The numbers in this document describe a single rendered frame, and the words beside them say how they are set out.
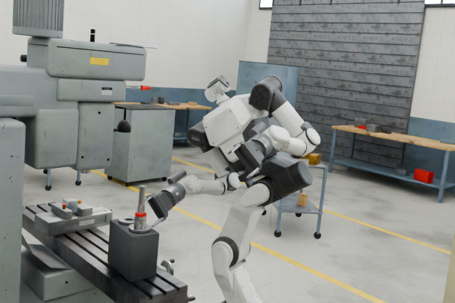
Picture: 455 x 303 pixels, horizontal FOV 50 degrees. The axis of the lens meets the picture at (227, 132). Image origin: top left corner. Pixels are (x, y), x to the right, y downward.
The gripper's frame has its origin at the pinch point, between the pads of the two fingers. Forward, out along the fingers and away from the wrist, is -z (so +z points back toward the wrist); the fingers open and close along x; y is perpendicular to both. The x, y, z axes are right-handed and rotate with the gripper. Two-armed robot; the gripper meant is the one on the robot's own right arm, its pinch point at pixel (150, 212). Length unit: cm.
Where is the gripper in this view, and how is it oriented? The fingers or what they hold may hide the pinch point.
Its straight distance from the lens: 210.7
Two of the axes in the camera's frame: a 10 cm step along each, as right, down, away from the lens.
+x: -5.0, -8.6, -1.0
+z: 5.6, -4.1, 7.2
